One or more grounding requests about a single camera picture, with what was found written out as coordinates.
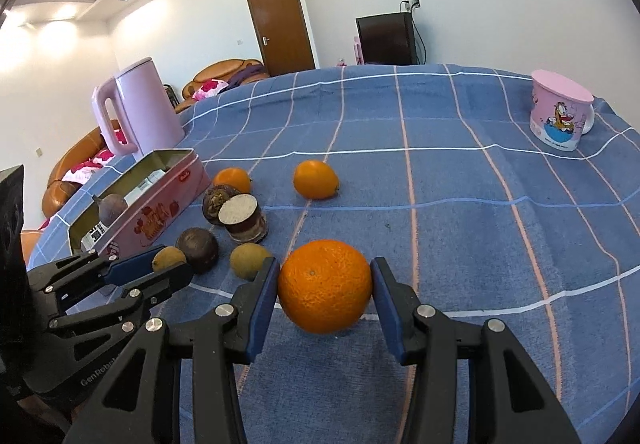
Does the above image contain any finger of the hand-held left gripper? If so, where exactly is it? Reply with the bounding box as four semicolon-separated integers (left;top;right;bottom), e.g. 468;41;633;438
26;248;157;316
46;263;195;341

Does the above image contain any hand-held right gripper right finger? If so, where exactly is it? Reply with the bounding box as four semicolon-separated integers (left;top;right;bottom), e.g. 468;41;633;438
369;256;583;444

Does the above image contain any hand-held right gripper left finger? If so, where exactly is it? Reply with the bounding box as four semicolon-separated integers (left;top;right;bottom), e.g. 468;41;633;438
62;256;281;444

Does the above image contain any yellow-brown round fruit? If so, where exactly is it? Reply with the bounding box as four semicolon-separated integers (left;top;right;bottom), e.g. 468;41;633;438
229;242;273;281
151;246;188;273

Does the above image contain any large orange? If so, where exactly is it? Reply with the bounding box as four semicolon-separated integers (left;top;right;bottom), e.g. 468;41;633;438
277;239;374;336

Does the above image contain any pink tin box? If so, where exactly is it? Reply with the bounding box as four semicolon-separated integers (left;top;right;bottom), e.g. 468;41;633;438
67;148;212;296

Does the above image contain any dark round passion fruit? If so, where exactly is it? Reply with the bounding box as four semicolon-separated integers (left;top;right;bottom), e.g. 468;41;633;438
175;227;220;275

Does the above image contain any black and white printed card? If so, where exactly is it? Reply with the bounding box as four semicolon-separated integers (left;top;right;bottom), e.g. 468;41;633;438
81;223;111;252

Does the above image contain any dark purple fruit with stem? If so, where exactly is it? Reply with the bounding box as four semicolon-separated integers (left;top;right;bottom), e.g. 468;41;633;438
92;193;130;227

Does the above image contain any white packet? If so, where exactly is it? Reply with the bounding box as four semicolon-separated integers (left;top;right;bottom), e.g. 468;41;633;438
122;169;168;202

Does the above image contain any long orange leather sofa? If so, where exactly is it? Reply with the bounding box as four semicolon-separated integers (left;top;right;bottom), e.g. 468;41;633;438
41;120;123;220

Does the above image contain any pink floral cushion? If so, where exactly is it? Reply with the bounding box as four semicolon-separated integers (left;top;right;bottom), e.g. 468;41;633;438
192;79;228;101
60;148;118;185

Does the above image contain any small orange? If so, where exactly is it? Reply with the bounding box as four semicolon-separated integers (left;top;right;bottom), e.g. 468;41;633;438
292;160;341;201
212;167;252;195

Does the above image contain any pink electric kettle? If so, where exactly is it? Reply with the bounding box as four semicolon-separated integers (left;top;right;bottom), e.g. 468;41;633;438
91;56;186;156

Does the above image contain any small orange leather sofa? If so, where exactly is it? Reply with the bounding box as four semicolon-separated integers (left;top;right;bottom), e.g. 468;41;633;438
181;59;271;100

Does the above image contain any purple blanket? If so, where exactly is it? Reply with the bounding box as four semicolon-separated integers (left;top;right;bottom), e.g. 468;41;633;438
227;65;268;87

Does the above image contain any pink cartoon mug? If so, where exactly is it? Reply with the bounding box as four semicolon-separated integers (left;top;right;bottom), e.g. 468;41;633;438
529;69;596;152

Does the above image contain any black television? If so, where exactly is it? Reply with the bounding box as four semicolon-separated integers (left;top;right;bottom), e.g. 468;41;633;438
355;12;420;66

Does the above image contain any brown wooden door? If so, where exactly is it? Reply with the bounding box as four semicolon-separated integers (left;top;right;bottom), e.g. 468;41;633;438
244;0;317;77

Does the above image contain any black power cable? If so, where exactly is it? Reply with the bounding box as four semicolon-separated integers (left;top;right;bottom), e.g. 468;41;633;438
401;0;427;65

